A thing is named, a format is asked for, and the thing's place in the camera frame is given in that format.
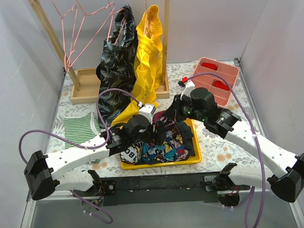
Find colourful comic print shorts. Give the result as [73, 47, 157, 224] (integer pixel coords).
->
[119, 111, 188, 165]

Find pink wire hanger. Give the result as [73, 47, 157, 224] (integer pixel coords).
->
[61, 0, 115, 70]
[49, 0, 86, 73]

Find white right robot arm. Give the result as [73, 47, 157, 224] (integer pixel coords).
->
[164, 87, 304, 203]

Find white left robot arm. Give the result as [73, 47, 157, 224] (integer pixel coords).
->
[23, 114, 166, 201]

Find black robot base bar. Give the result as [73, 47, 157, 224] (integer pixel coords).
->
[73, 172, 236, 206]

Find dark leaf print shorts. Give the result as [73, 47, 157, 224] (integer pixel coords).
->
[95, 5, 138, 126]

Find yellow shorts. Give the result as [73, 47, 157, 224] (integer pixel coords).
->
[107, 4, 166, 128]

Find pink hanger with yellow shorts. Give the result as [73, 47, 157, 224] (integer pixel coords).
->
[144, 0, 150, 38]

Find pink hanger with dark shorts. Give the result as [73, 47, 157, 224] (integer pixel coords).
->
[105, 0, 130, 46]

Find pink divided organiser box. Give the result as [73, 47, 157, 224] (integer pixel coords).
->
[191, 57, 240, 107]

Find red cloth middle compartment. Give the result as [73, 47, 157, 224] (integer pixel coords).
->
[213, 80, 230, 91]

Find red cloth compartment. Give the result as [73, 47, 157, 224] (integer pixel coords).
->
[213, 80, 230, 91]
[201, 62, 218, 71]

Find dark navy garment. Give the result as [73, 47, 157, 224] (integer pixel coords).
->
[177, 121, 195, 161]

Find red cloth upper compartment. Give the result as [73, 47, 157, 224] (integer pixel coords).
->
[201, 62, 218, 71]

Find floral table cloth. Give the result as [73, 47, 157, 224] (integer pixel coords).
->
[52, 61, 259, 178]

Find yellow plastic tray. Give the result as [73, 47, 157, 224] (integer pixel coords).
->
[121, 119, 202, 170]

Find green striped shirt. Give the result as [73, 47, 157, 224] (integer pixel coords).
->
[64, 112, 100, 145]

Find wooden clothes rack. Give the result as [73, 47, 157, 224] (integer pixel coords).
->
[27, 0, 170, 104]

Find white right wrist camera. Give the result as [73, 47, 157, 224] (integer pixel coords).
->
[178, 77, 195, 99]

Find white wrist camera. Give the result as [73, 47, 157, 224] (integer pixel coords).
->
[138, 103, 156, 124]
[178, 77, 195, 99]

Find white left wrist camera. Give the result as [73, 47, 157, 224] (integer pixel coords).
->
[138, 103, 156, 124]

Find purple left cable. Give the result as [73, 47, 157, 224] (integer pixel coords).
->
[17, 87, 144, 162]

